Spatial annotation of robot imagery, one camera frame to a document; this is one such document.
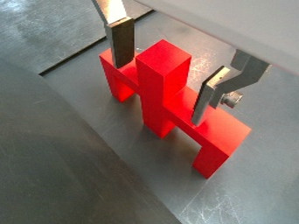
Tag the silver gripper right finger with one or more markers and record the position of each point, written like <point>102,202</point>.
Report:
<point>219,88</point>

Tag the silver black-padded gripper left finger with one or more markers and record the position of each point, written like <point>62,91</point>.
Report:
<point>119,26</point>

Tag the red cross-shaped block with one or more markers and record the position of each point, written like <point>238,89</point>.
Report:
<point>157,76</point>

